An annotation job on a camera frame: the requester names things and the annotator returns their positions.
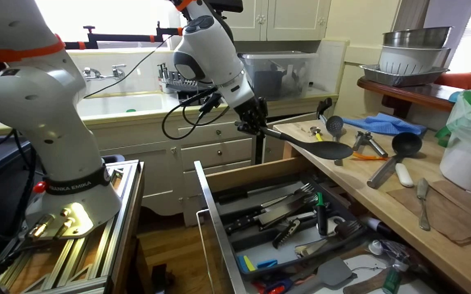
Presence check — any blue cloth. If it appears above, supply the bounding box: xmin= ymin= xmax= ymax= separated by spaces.
xmin=344 ymin=113 xmax=427 ymax=136

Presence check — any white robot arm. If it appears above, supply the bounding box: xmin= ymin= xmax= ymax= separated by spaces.
xmin=0 ymin=0 xmax=267 ymax=239

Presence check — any white handled knife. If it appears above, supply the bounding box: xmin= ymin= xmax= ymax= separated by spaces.
xmin=396 ymin=163 xmax=414 ymax=188

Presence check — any white sink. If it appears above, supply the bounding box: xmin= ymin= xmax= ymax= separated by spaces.
xmin=77 ymin=93 xmax=179 ymax=118

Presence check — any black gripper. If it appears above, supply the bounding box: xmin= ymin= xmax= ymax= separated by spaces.
xmin=234 ymin=98 xmax=269 ymax=136

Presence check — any grey cutlery tray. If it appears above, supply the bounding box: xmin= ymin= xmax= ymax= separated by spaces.
xmin=210 ymin=178 xmax=368 ymax=276

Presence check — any open wooden drawer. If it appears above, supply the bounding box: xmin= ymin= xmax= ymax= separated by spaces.
xmin=193 ymin=162 xmax=460 ymax=294

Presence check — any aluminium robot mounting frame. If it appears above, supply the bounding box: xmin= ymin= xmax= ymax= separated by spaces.
xmin=0 ymin=160 xmax=144 ymax=294

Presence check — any black slotted ladle spoon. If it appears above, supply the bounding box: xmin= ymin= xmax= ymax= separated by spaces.
xmin=262 ymin=126 xmax=357 ymax=163

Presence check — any black round ladle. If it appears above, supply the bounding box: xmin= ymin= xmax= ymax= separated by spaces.
xmin=367 ymin=132 xmax=422 ymax=190

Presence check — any orange handled tool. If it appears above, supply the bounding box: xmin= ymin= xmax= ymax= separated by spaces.
xmin=352 ymin=152 xmax=388 ymax=162

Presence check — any green black peeler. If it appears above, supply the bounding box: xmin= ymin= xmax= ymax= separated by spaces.
xmin=316 ymin=193 xmax=327 ymax=237

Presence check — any metal bowl stack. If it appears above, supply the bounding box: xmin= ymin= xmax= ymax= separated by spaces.
xmin=362 ymin=26 xmax=452 ymax=87

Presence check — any wooden cutting board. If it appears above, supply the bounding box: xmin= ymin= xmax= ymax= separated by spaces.
xmin=390 ymin=180 xmax=471 ymax=247

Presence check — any grey spatula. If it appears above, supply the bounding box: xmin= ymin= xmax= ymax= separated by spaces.
xmin=287 ymin=258 xmax=355 ymax=294

